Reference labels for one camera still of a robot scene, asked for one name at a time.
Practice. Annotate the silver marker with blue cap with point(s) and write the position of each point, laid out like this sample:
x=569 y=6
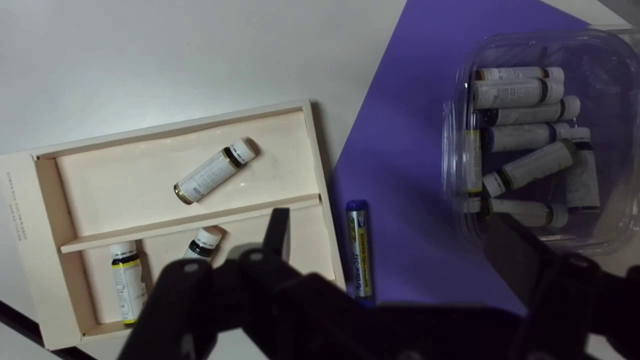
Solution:
x=360 y=250

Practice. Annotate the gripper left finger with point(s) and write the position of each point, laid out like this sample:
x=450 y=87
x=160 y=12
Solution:
x=260 y=280

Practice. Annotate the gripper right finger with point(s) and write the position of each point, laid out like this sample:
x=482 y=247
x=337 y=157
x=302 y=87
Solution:
x=565 y=300

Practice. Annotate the beige cardboard compartment box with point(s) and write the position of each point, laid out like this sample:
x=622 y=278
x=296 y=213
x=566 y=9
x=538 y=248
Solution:
x=125 y=200

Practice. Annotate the small white labelled bottle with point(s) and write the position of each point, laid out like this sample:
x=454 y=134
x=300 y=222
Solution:
x=127 y=285
x=582 y=180
x=520 y=73
x=520 y=137
x=535 y=113
x=515 y=93
x=535 y=166
x=212 y=172
x=525 y=211
x=202 y=245

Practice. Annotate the purple paper sheet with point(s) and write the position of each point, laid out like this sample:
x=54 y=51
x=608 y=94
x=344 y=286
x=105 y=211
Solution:
x=410 y=125

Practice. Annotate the clear plastic container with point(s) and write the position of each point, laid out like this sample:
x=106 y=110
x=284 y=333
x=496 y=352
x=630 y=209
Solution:
x=610 y=75

